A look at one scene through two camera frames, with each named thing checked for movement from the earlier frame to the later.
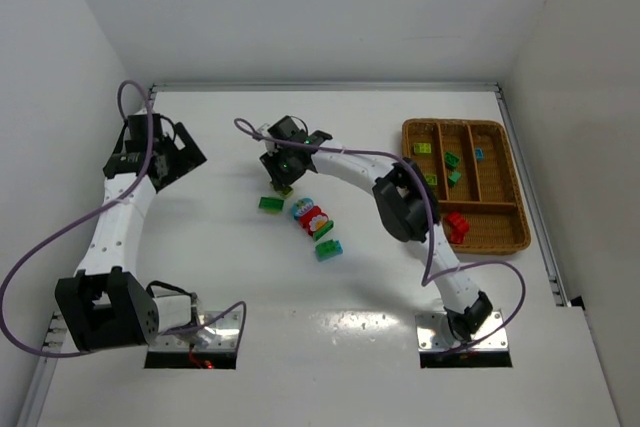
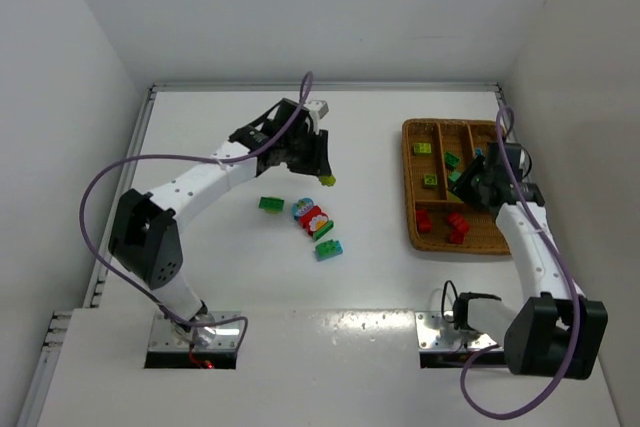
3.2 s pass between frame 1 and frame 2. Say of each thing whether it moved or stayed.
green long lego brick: stayed
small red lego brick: stayed
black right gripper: moved
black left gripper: moved
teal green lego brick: stayed
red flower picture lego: stayed
